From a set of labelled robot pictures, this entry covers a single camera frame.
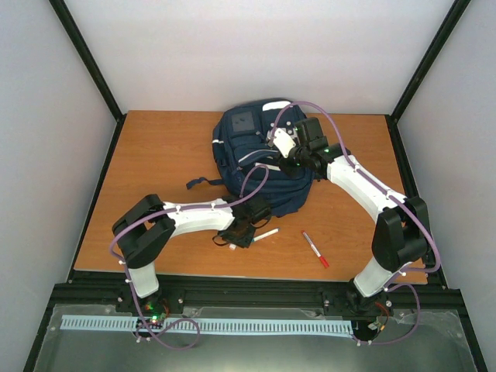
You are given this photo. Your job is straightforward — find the green cap marker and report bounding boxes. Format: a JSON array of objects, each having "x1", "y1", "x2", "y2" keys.
[{"x1": 252, "y1": 228, "x2": 280, "y2": 243}]

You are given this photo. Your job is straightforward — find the navy blue backpack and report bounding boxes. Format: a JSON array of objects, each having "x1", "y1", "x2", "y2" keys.
[{"x1": 209, "y1": 98, "x2": 324, "y2": 217}]

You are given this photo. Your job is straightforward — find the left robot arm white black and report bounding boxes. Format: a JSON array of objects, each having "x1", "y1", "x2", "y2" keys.
[{"x1": 112, "y1": 194, "x2": 271, "y2": 312}]

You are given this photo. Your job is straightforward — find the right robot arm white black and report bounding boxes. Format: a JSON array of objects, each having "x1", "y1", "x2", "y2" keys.
[{"x1": 271, "y1": 118, "x2": 432, "y2": 314}]

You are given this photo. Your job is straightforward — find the red marker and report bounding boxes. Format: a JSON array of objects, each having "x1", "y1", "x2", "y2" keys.
[{"x1": 301, "y1": 230, "x2": 329, "y2": 268}]

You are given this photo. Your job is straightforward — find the metal front plate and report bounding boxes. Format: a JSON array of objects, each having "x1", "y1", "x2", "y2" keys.
[{"x1": 28, "y1": 305, "x2": 477, "y2": 371}]

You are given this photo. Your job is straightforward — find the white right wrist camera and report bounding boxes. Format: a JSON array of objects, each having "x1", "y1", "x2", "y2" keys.
[{"x1": 268, "y1": 128, "x2": 296, "y2": 158}]

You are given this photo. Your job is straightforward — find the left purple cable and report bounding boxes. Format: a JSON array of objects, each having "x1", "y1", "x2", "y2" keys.
[{"x1": 110, "y1": 164, "x2": 270, "y2": 350}]

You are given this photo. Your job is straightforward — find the purple cable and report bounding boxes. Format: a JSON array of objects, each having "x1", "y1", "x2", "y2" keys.
[
  {"x1": 273, "y1": 100, "x2": 443, "y2": 346},
  {"x1": 110, "y1": 164, "x2": 270, "y2": 350}
]

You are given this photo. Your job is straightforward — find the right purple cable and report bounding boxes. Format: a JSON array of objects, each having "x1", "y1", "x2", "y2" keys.
[{"x1": 273, "y1": 100, "x2": 443, "y2": 346}]

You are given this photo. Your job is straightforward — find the black aluminium frame rail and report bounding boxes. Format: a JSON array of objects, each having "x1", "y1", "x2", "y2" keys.
[{"x1": 45, "y1": 271, "x2": 468, "y2": 320}]

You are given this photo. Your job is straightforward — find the light blue cable duct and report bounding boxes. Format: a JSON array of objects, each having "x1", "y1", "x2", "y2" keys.
[{"x1": 60, "y1": 315, "x2": 353, "y2": 337}]

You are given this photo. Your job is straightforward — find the right rear frame post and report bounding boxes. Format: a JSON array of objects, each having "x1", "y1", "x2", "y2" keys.
[{"x1": 389, "y1": 0, "x2": 471, "y2": 125}]

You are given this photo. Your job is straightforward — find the frame post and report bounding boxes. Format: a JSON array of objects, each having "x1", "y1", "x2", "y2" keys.
[
  {"x1": 48, "y1": 0, "x2": 127, "y2": 123},
  {"x1": 389, "y1": 0, "x2": 471, "y2": 125}
]

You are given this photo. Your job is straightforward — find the left rear frame post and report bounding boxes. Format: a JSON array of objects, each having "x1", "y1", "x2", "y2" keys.
[{"x1": 48, "y1": 0, "x2": 127, "y2": 123}]

